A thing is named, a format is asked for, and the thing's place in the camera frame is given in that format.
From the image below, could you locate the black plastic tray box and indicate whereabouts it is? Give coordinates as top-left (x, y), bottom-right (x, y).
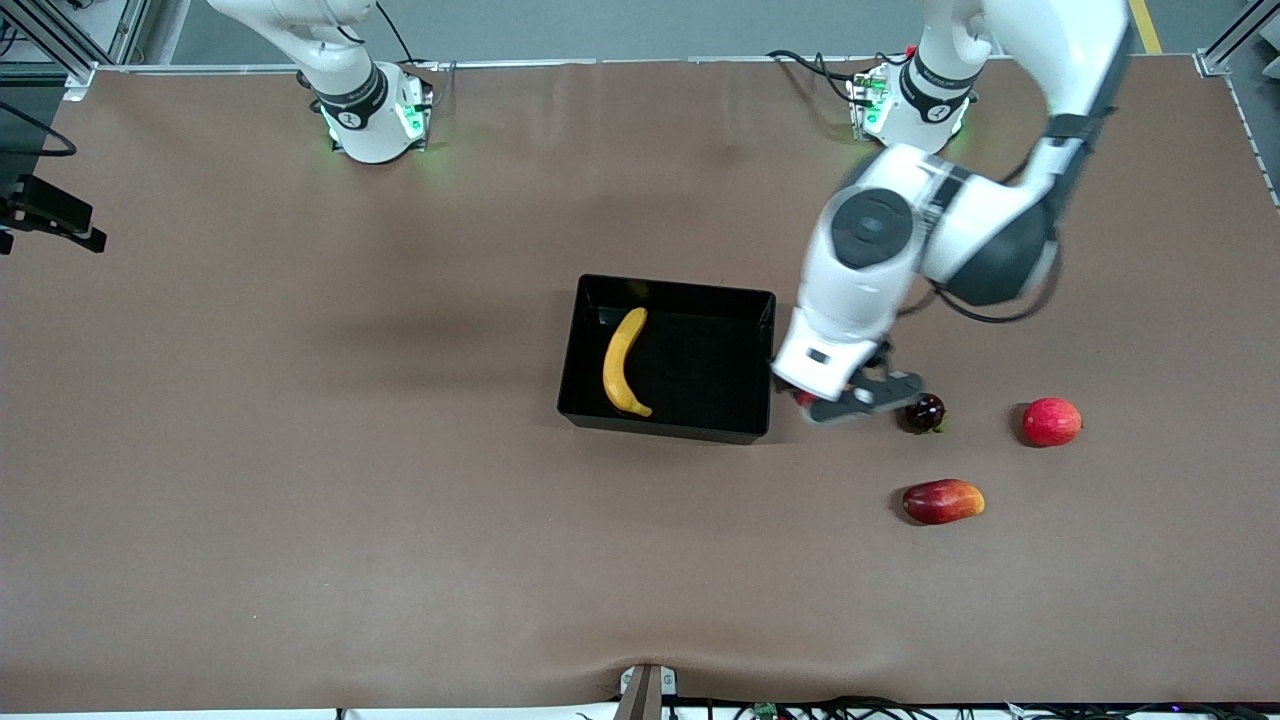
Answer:
top-left (557, 274), bottom-right (778, 446)

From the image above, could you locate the brown table mat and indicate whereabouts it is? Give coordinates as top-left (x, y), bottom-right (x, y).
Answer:
top-left (0, 55), bottom-right (1280, 713)

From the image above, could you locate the black left base cable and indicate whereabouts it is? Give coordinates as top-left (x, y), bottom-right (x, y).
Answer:
top-left (768, 48), bottom-right (906, 106)

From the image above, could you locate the red round apple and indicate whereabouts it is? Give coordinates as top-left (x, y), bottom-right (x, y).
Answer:
top-left (1022, 397), bottom-right (1084, 448)

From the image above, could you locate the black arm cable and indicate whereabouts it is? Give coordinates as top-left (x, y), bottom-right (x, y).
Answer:
top-left (0, 98), bottom-right (79, 157)
top-left (895, 235), bottom-right (1063, 326)

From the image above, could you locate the red yellow mango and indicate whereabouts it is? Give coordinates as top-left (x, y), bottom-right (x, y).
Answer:
top-left (901, 478), bottom-right (987, 527)

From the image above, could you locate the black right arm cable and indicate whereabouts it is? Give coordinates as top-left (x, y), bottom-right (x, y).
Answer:
top-left (0, 98), bottom-right (79, 157)

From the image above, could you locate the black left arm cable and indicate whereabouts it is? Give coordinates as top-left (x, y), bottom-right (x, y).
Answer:
top-left (895, 235), bottom-right (1063, 326)

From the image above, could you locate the yellow banana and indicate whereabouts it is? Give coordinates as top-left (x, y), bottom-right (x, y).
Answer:
top-left (602, 307), bottom-right (655, 419)

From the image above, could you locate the front camera mount bracket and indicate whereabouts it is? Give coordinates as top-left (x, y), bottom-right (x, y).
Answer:
top-left (615, 663), bottom-right (679, 720)

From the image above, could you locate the aluminium frame extrusion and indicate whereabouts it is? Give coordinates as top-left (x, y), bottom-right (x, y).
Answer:
top-left (1195, 0), bottom-right (1280, 79)
top-left (0, 0), bottom-right (151, 101)

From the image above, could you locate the black right base cable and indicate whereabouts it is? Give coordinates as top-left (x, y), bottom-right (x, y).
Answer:
top-left (375, 0), bottom-right (446, 111)

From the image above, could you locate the black cable bundle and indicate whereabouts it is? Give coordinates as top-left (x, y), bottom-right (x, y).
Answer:
top-left (575, 695), bottom-right (1280, 720)

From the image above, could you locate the black base cable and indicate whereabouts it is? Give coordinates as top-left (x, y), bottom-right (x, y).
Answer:
top-left (375, 0), bottom-right (446, 111)
top-left (768, 48), bottom-right (906, 106)

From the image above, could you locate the dark purple round fruit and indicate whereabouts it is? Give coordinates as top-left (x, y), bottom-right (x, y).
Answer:
top-left (905, 392), bottom-right (948, 435)

